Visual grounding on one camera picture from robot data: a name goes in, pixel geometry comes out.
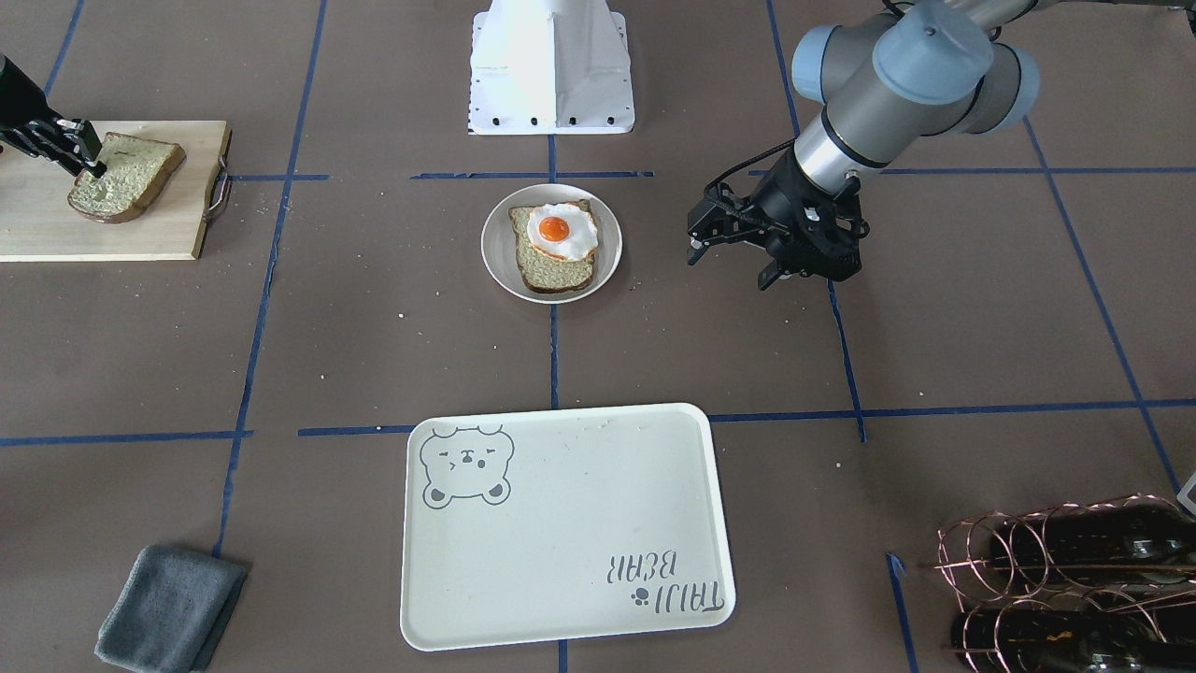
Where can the upper dark wine bottle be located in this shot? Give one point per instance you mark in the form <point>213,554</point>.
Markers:
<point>1141,543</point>

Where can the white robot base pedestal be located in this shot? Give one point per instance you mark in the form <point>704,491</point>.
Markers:
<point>550,67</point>

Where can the beige bear tray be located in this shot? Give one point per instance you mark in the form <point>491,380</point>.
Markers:
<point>562,524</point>

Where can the wooden cutting board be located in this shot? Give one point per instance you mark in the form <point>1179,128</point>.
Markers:
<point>38,225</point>

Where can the lower dark wine bottle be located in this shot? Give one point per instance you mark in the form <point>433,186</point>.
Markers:
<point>1045,640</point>

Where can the dark wine bottle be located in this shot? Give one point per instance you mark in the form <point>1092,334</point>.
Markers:
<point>1045,640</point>
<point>1141,543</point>

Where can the bread slice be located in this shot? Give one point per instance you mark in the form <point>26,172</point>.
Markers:
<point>137,171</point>
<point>541,273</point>

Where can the fried egg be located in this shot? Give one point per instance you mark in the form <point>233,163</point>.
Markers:
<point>562,231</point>

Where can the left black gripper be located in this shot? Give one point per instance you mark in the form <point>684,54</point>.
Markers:
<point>778,200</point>

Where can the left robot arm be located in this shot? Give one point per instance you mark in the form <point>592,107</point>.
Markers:
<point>919,69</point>

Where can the grey folded cloth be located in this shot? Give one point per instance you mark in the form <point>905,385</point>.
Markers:
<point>172,612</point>

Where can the copper wire bottle rack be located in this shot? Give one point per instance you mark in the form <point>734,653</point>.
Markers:
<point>963,561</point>

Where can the beige round plate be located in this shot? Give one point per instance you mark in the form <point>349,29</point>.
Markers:
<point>499,246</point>

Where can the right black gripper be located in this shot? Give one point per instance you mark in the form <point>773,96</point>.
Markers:
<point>21,110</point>

